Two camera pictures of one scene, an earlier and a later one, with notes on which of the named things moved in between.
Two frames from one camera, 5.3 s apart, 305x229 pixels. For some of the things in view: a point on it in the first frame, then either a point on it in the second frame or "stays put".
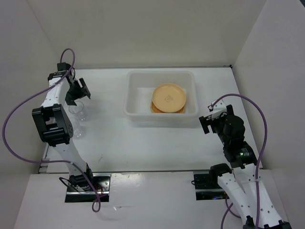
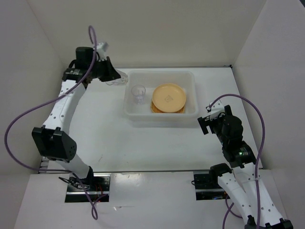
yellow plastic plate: (168, 98) stays put
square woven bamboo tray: (154, 110) stays put
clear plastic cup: (77, 130) to (122, 81)
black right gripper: (204, 121) stays put
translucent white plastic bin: (140, 85) stays put
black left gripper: (83, 91) to (111, 74)
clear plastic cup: (76, 109) to (138, 91)
